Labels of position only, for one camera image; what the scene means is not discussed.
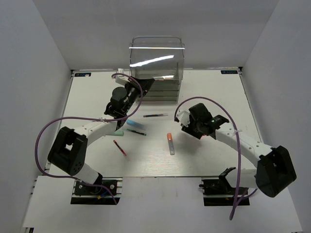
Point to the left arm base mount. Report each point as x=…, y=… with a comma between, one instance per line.
x=87, y=195

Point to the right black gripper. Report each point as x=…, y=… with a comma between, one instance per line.
x=189, y=130

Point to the red gel pen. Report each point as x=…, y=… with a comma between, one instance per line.
x=121, y=150

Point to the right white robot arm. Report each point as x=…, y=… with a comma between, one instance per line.
x=273, y=168

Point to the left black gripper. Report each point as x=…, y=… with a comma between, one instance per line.
x=145, y=84

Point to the clear drawer organizer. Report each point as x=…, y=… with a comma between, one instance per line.
x=160, y=57

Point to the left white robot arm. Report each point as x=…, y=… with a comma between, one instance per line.
x=68, y=151

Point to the green gel pen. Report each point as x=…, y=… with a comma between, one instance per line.
x=133, y=131

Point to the purple gel pen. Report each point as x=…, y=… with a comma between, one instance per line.
x=156, y=115

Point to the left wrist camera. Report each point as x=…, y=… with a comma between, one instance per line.
x=121, y=79

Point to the orange highlighter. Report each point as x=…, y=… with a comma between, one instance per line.
x=170, y=143

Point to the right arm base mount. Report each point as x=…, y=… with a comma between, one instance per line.
x=217, y=191

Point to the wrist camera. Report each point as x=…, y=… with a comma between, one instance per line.
x=183, y=117
x=121, y=79

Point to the blue highlighter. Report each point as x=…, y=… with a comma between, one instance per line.
x=135, y=124

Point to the green highlighter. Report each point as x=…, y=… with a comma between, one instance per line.
x=118, y=133

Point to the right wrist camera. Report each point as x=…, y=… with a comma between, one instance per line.
x=183, y=117

